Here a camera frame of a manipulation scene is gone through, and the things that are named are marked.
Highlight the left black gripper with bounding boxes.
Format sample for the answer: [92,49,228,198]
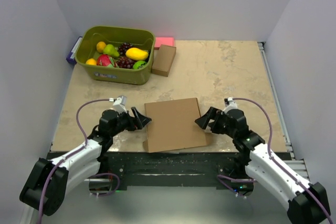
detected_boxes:
[110,106,151,137]

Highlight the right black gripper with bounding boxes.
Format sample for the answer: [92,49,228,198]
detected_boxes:
[195,106,236,138]

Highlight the large cardboard box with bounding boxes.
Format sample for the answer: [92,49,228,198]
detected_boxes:
[143,98,213,153]

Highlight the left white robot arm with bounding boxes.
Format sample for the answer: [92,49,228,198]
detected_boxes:
[19,107,152,216]

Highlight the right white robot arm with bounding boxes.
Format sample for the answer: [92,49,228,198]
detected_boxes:
[195,107,331,223]

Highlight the small folded cardboard box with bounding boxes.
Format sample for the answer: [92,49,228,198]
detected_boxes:
[151,45,176,77]

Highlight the purple rectangular box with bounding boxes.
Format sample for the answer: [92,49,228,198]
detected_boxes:
[66,36,82,65]

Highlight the green round fruit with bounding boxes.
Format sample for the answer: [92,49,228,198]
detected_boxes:
[133,60,147,70]

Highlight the purple grapes front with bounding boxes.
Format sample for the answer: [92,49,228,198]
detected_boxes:
[117,56,136,69]

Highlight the purple grapes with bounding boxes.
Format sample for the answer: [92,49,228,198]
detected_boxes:
[118,42,134,56]
[117,56,136,69]

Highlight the yellow mango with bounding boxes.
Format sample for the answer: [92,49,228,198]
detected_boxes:
[125,47,149,61]

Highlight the olive green plastic bin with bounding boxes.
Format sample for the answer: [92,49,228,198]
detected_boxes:
[75,26,155,85]

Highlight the purple grapes back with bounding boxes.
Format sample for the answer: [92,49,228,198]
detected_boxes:
[118,42,134,56]

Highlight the green pear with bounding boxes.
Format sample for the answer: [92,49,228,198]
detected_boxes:
[103,44,120,58]

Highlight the orange fruit front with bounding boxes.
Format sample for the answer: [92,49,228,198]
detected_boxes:
[86,58,97,66]

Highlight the orange fruit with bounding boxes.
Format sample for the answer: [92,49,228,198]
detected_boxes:
[86,58,97,66]
[96,41,106,54]

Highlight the pink sticky note pad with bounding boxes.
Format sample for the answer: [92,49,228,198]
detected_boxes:
[154,37,175,50]

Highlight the orange fruit back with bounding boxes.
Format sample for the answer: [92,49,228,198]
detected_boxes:
[96,41,106,54]

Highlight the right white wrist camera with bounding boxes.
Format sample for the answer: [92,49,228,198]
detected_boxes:
[223,97,238,113]

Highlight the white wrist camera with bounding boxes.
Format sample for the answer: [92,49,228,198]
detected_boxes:
[223,97,238,113]
[109,95,127,113]

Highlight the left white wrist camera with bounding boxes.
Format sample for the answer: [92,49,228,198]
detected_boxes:
[109,95,127,113]

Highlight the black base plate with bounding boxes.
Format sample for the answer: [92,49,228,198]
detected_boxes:
[89,152,255,196]

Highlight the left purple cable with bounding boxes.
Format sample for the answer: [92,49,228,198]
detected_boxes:
[35,98,113,224]

